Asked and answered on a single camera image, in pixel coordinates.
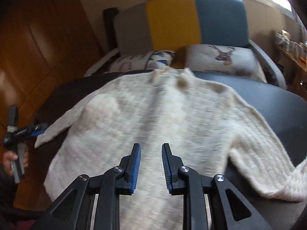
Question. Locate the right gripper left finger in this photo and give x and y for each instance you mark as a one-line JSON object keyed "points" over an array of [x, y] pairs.
{"points": [[94, 201]]}

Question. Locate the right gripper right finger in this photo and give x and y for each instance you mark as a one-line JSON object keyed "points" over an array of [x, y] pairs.
{"points": [[208, 202]]}

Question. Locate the black leather ottoman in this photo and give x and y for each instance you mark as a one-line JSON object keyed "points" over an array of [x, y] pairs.
{"points": [[284, 111]]}

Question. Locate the cream knitted sweater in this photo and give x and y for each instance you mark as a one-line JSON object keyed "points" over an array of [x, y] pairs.
{"points": [[205, 123]]}

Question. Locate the geometric print pillow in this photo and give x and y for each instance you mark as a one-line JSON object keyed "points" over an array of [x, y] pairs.
{"points": [[147, 61]]}

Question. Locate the person's left hand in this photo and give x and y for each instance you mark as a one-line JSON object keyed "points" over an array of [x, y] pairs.
{"points": [[10, 156]]}

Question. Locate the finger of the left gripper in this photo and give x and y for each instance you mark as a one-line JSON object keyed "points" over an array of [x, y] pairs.
{"points": [[38, 129]]}

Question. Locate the grey yellow blue sofa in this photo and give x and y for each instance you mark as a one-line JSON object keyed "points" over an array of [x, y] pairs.
{"points": [[175, 24]]}

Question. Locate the deer print pillow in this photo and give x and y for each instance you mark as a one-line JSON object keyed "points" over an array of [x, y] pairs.
{"points": [[224, 59]]}

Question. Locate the wooden side table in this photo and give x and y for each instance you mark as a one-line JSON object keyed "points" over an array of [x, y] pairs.
{"points": [[292, 57]]}

